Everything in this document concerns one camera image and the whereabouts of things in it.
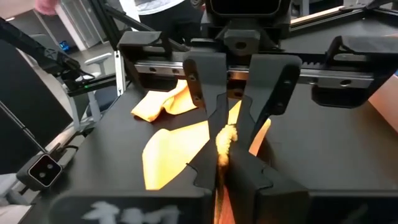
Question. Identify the person's hand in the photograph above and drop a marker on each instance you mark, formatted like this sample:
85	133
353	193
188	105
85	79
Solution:
46	6

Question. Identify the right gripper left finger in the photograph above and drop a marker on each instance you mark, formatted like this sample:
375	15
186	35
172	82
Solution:
140	207

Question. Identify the small black table camera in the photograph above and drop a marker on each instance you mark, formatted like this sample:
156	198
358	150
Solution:
43	171

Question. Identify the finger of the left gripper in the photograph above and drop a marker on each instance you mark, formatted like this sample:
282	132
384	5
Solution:
270	84
208	81

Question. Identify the grey-legged side stand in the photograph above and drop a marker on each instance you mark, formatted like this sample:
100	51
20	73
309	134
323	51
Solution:
94	107

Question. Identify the black jointed rod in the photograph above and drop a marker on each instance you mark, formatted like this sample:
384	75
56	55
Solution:
28	43

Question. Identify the black flat panel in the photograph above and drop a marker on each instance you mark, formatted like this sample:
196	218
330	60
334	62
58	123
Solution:
25	102

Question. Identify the orange plastic tray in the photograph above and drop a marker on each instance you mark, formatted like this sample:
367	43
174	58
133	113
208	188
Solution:
387	102

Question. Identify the small blue object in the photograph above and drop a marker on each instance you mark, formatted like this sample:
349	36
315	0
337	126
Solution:
64	46

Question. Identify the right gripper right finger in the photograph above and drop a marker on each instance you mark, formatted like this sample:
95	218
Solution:
311	208

